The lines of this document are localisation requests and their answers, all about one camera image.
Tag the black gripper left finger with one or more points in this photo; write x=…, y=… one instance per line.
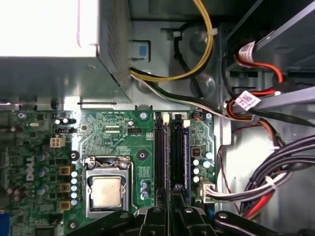
x=155, y=221

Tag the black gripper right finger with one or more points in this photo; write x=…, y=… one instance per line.
x=192, y=221

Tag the black RAM slot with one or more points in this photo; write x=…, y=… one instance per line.
x=178, y=152
x=158, y=152

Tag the silver CPU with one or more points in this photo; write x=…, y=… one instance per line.
x=107, y=191

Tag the metal socket cover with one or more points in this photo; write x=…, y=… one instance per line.
x=89, y=194

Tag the white zip tie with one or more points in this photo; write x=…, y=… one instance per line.
x=272, y=183

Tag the green motherboard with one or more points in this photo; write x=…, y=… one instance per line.
x=110, y=137

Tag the white power socket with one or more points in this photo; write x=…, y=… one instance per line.
x=57, y=142

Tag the black PC case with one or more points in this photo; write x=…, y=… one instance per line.
x=172, y=61

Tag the blue plastic tab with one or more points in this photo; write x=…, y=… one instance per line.
x=143, y=50

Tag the grey power supply unit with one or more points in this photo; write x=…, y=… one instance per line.
x=115, y=49

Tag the metal drive cage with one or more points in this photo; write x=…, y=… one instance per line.
x=283, y=37

